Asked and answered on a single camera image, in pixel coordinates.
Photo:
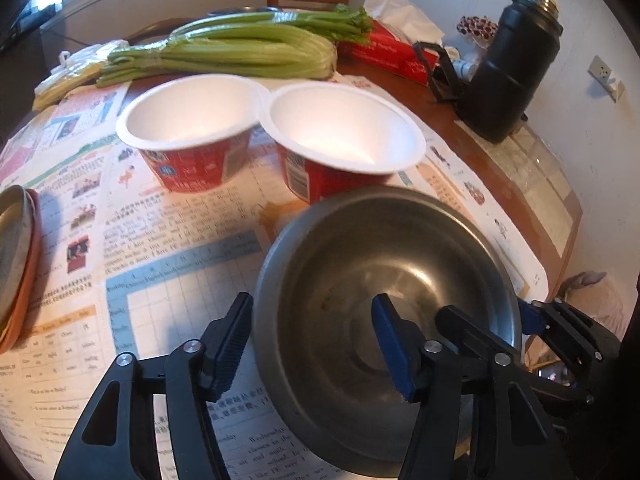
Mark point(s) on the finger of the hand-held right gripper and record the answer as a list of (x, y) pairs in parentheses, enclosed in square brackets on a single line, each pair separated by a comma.
[(470, 330), (575, 330)]

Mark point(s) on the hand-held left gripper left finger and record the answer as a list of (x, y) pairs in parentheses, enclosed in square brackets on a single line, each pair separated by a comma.
[(232, 350)]

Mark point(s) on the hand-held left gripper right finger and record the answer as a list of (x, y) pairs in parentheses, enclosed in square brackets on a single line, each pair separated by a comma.
[(395, 350)]

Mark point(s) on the stainless steel bowl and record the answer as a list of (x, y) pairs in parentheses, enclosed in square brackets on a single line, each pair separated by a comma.
[(350, 285)]

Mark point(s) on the beige cloth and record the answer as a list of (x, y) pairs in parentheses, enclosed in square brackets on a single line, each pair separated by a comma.
[(595, 300)]

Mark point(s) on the black and white printed worksheet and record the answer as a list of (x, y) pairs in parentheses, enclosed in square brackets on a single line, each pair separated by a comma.
[(260, 440)]

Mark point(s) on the colourful newspaper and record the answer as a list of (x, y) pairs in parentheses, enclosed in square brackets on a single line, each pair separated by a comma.
[(165, 220)]

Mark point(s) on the red paper bowl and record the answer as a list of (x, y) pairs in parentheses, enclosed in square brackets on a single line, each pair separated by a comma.
[(345, 125), (190, 110)]

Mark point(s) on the metal plate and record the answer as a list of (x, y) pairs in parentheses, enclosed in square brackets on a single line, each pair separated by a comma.
[(10, 240)]

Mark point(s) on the black thermos bottle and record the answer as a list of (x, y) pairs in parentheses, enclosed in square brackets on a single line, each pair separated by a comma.
[(505, 75)]

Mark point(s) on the small white plastic bottle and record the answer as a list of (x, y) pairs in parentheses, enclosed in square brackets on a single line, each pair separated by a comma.
[(462, 66)]

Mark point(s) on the red tissue box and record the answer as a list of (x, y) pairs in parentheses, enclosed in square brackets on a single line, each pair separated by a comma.
[(385, 52)]

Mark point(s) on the bunch of green celery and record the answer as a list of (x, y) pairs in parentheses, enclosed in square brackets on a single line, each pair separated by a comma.
[(240, 50)]

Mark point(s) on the clear plastic bag of vegetables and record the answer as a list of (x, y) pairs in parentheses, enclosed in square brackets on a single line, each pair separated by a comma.
[(70, 75)]

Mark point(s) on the white tissue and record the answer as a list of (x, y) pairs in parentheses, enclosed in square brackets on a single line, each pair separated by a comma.
[(395, 10)]

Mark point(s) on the white wall socket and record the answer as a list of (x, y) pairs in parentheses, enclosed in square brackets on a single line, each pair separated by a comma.
[(602, 69)]

